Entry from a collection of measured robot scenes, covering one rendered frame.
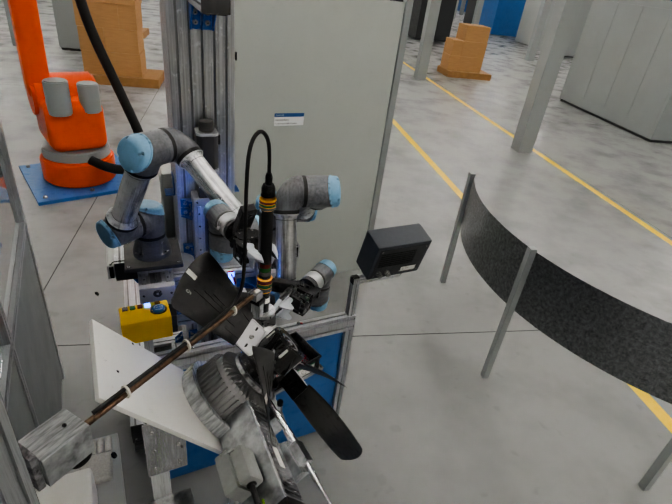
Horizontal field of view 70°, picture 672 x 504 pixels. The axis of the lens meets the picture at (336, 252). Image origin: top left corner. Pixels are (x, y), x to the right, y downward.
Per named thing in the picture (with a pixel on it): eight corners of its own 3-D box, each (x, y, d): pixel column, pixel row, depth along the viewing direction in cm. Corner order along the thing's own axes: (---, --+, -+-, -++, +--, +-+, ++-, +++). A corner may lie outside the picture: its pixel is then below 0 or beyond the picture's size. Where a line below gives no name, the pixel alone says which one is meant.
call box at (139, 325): (124, 349, 162) (120, 325, 156) (121, 330, 169) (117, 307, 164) (173, 339, 168) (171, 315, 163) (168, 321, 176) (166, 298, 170)
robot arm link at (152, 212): (172, 231, 198) (170, 202, 191) (145, 243, 188) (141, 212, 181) (152, 221, 203) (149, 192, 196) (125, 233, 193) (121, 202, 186)
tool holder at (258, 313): (261, 327, 133) (262, 299, 128) (241, 317, 136) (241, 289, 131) (280, 311, 140) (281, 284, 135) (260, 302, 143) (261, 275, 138)
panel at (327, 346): (161, 482, 211) (148, 374, 177) (161, 481, 212) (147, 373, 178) (328, 427, 246) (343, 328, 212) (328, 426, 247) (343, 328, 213)
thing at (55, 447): (44, 495, 82) (33, 465, 78) (18, 475, 85) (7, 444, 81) (96, 452, 90) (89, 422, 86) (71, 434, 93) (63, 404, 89)
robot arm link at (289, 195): (272, 175, 162) (273, 313, 172) (304, 175, 165) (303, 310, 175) (268, 174, 173) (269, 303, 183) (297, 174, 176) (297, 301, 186)
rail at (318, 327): (136, 380, 174) (134, 364, 170) (135, 373, 177) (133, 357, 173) (353, 329, 213) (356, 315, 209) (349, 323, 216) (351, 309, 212)
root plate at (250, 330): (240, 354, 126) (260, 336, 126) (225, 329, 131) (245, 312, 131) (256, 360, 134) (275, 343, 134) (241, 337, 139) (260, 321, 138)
